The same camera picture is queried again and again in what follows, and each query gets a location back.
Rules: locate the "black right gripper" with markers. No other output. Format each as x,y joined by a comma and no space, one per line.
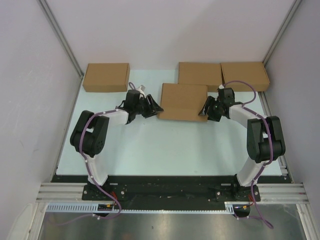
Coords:
209,102

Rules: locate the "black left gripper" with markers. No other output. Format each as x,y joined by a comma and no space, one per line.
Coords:
153,106

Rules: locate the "cardboard box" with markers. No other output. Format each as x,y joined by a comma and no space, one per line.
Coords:
200,73
106,77
252,73
183,102

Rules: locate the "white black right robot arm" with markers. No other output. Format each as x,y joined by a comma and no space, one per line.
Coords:
264,136

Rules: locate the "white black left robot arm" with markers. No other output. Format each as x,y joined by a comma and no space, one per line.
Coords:
90,132

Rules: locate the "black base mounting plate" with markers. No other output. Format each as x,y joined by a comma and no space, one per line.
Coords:
170,204

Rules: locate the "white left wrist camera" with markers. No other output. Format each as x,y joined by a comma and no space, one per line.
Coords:
141,89

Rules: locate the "aluminium corner post left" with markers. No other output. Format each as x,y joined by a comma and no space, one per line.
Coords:
54,24

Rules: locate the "aluminium corner post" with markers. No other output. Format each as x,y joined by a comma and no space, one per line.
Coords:
54,24
281,31

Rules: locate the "aluminium corner post right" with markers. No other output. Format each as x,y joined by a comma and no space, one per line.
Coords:
281,31

